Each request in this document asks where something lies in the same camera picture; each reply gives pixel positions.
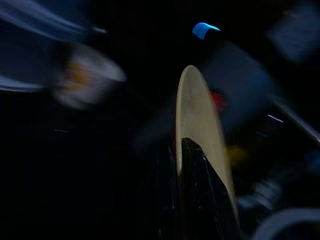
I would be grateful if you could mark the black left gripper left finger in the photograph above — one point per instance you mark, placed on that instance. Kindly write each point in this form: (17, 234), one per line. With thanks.
(165, 200)

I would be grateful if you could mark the yellow leaf print plate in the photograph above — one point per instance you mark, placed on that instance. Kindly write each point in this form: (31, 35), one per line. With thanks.
(197, 112)

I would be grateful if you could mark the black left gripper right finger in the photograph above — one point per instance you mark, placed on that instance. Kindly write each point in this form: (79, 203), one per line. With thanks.
(205, 200)

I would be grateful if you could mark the grey tumbler red logo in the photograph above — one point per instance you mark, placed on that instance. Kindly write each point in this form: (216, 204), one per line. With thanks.
(240, 82)

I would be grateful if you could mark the blue tape tag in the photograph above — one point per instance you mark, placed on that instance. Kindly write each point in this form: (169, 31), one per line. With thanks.
(205, 28)

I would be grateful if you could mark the white cartoon print cup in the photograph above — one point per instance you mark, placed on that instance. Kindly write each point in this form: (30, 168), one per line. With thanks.
(85, 77)

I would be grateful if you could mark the white tiered storage rack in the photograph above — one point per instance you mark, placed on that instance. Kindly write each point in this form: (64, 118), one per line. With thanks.
(25, 20)

